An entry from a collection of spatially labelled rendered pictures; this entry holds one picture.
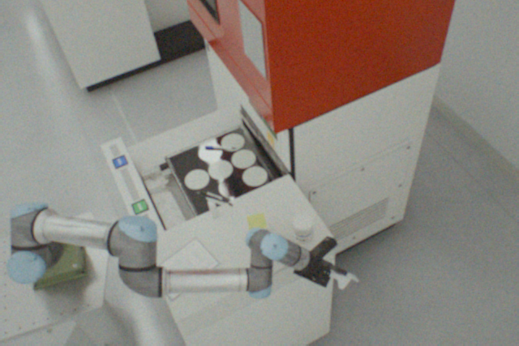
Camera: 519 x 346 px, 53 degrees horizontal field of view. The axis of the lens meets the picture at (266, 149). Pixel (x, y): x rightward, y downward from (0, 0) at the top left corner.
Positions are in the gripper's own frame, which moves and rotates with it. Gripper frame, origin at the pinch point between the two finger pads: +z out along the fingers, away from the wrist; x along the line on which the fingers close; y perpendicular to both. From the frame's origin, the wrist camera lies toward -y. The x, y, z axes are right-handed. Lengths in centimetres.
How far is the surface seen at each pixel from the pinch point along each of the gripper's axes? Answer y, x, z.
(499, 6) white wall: -159, -35, 69
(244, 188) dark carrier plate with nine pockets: -14, -51, -17
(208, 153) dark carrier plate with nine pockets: -22, -73, -27
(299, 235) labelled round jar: -5.2, -13.9, -12.7
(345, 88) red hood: -60, -15, -21
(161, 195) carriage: 2, -73, -38
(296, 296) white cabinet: 16.0, -28.7, 12.0
